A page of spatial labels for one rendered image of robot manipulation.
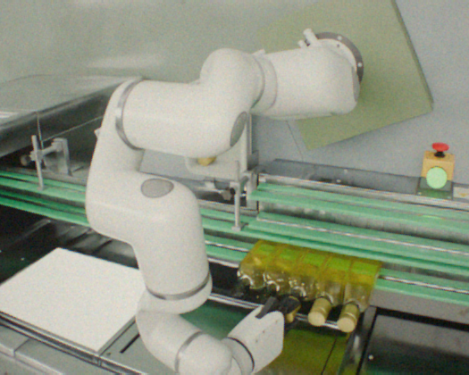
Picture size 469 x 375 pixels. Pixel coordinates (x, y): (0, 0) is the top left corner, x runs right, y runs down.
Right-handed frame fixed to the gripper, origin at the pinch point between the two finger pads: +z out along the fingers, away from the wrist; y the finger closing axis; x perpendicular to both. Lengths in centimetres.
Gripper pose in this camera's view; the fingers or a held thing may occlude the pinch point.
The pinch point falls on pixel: (288, 313)
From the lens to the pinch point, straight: 93.8
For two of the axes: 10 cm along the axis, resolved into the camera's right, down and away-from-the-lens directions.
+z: 6.5, -3.0, 7.0
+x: -7.6, -2.4, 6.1
